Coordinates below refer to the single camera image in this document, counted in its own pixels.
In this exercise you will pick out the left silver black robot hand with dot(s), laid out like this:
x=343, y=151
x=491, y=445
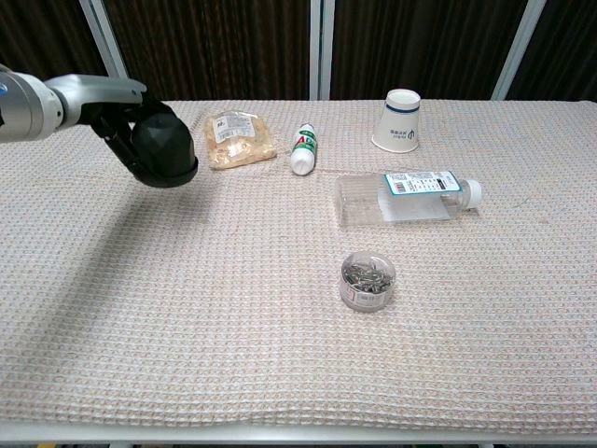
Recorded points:
x=93, y=93

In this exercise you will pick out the black dome-shaped cup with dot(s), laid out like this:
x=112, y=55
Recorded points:
x=163, y=140

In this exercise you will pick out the black round lid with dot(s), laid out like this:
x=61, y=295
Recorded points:
x=172, y=179

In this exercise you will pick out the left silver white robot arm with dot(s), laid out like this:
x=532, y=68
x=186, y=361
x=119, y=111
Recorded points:
x=23, y=107

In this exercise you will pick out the white paper cup blue print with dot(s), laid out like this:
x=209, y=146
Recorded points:
x=397, y=123

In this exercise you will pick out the clear bag of yellow snacks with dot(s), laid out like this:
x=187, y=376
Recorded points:
x=238, y=142

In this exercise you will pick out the small white green drink bottle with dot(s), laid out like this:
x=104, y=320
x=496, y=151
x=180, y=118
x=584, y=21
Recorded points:
x=304, y=149

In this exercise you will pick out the beige waffle weave tablecloth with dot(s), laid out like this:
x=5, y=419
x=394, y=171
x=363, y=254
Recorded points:
x=233, y=336

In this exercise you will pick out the clear square water bottle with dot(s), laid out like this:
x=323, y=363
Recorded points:
x=401, y=200

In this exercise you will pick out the round clear paper clip box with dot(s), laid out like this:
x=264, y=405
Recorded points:
x=367, y=282

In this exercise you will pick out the silver partition post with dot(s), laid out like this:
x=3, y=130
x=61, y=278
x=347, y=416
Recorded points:
x=105, y=37
x=517, y=51
x=322, y=46

